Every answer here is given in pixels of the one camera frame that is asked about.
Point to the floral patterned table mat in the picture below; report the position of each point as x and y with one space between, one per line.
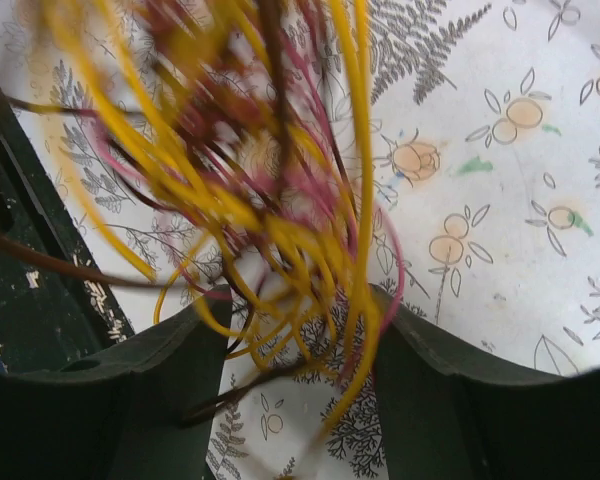
495 191

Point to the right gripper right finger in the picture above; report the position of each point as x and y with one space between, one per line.
449 410

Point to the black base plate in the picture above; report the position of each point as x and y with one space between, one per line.
48 316

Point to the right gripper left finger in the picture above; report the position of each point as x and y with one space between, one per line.
115 414

